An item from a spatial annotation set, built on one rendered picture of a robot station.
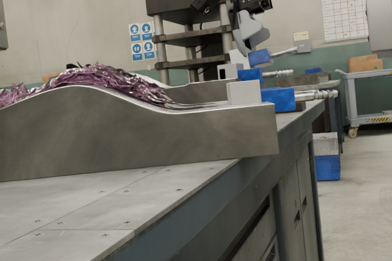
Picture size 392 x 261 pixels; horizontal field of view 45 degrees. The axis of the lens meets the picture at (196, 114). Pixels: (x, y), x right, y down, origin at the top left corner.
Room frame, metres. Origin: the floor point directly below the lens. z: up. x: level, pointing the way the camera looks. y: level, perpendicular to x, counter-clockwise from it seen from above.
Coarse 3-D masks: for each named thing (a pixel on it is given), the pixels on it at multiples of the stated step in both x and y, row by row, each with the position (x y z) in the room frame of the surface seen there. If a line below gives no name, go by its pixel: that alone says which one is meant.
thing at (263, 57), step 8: (264, 48) 0.95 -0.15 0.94; (288, 48) 0.95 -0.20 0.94; (296, 48) 0.94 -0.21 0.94; (232, 56) 0.97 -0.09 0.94; (240, 56) 0.96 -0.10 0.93; (248, 56) 0.96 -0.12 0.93; (256, 56) 0.96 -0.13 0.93; (264, 56) 0.95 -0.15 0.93; (272, 56) 0.96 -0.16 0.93; (280, 56) 0.96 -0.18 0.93; (248, 64) 0.96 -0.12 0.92; (256, 64) 0.95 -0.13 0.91; (264, 64) 0.96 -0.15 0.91; (272, 64) 0.98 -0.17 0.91
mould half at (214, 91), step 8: (48, 80) 0.93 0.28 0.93; (152, 80) 1.12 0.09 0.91; (216, 80) 0.82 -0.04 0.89; (224, 80) 0.81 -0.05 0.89; (232, 80) 0.81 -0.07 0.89; (240, 80) 0.84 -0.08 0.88; (168, 88) 0.85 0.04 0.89; (176, 88) 0.84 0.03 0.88; (184, 88) 0.84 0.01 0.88; (192, 88) 0.83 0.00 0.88; (200, 88) 0.83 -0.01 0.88; (208, 88) 0.82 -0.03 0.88; (216, 88) 0.82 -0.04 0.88; (224, 88) 0.81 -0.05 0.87; (168, 96) 0.85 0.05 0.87; (176, 96) 0.84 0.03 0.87; (184, 96) 0.84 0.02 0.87; (192, 96) 0.83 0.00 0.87; (200, 96) 0.83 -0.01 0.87; (208, 96) 0.82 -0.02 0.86; (216, 96) 0.82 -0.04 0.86; (224, 96) 0.81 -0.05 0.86
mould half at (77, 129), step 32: (32, 96) 0.52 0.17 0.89; (64, 96) 0.52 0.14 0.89; (96, 96) 0.52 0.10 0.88; (128, 96) 0.56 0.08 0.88; (0, 128) 0.52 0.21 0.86; (32, 128) 0.52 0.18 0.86; (64, 128) 0.52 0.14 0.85; (96, 128) 0.52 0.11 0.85; (128, 128) 0.51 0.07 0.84; (160, 128) 0.51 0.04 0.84; (192, 128) 0.51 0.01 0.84; (224, 128) 0.51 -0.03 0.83; (256, 128) 0.51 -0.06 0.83; (0, 160) 0.52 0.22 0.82; (32, 160) 0.52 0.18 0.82; (64, 160) 0.52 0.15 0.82; (96, 160) 0.52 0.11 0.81; (128, 160) 0.51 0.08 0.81; (160, 160) 0.51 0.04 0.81; (192, 160) 0.51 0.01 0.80
